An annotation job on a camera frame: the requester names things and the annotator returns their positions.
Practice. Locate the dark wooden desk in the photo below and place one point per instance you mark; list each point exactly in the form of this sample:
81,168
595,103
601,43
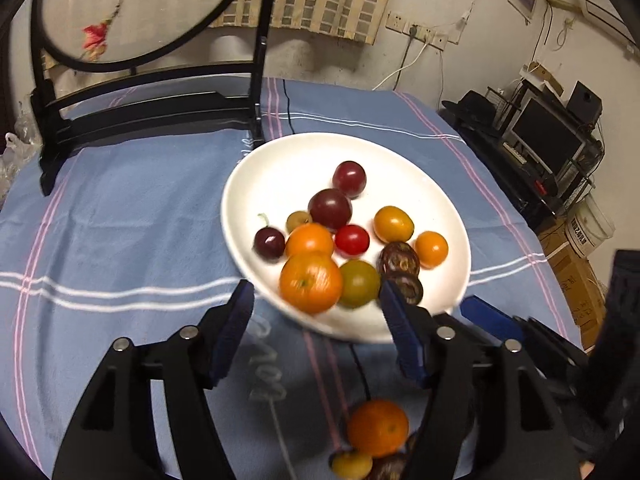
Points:
537,195

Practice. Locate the yellow green tomato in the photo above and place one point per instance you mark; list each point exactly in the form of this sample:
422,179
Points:
361,283

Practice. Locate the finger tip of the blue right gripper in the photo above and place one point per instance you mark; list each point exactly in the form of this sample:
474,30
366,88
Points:
490,319

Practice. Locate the cardboard box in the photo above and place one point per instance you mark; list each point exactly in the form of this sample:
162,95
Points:
578,283

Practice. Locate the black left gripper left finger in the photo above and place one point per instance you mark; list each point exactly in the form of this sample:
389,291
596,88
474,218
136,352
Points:
199,357

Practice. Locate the orange tomato left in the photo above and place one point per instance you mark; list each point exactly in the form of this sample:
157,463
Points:
309,237

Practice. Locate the red cherry tomato on plate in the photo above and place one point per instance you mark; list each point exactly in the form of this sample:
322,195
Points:
352,241

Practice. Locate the white oval plate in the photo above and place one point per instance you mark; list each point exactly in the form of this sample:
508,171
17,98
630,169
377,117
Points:
282,176

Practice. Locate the small orange mandarin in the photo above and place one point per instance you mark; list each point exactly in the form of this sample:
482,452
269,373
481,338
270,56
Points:
311,282

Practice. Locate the computer monitor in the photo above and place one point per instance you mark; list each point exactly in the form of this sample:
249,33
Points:
546,136

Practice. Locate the round embroidered bird screen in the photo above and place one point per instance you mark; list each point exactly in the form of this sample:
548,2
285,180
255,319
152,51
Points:
83,49

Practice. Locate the dark purple tomato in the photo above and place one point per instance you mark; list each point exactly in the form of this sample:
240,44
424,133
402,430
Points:
331,208

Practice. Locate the white plastic bucket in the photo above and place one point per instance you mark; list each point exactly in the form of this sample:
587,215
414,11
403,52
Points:
587,227

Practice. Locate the yellow longan fruit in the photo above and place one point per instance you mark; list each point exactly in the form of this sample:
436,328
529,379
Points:
351,465

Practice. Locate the white wall socket strip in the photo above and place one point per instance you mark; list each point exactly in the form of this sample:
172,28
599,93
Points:
434,38

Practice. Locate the black hat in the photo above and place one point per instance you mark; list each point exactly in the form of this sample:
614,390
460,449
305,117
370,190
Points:
472,109

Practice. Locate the white plastic bag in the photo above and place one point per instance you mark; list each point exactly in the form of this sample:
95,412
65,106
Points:
22,145

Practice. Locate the orange cherry tomato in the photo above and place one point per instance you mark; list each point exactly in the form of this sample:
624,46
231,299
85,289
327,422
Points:
431,248

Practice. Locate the large dark water chestnut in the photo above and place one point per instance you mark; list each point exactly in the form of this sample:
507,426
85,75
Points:
389,467

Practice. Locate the yellow orange tomato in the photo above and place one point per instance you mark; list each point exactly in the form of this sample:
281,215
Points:
392,224

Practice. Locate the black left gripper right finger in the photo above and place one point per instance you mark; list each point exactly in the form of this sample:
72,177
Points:
439,361

